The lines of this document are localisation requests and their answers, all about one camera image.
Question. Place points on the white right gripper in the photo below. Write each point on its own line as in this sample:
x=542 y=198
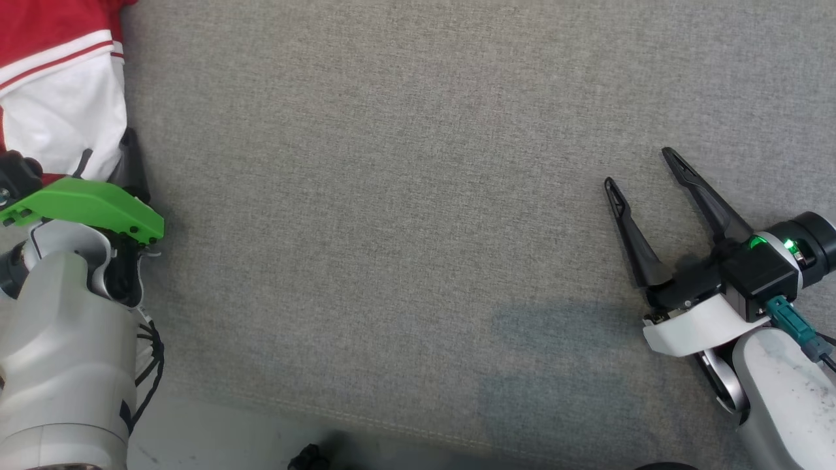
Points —
x=692 y=326

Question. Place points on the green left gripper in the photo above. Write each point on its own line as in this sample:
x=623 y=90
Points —
x=85 y=199

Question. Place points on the red and white shirt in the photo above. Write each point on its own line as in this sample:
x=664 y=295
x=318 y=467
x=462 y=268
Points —
x=59 y=104

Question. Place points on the black robot base rim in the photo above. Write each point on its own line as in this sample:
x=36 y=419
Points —
x=666 y=466

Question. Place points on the grey fabric sofa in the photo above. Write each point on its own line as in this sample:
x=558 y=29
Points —
x=392 y=196

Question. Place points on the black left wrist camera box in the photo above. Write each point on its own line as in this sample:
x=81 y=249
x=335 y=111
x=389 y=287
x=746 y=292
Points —
x=19 y=173

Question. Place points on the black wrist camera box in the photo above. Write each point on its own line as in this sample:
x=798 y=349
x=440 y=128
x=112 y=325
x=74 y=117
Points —
x=19 y=173
x=761 y=277

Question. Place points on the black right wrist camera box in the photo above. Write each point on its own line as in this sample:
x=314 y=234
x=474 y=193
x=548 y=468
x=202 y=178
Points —
x=761 y=277

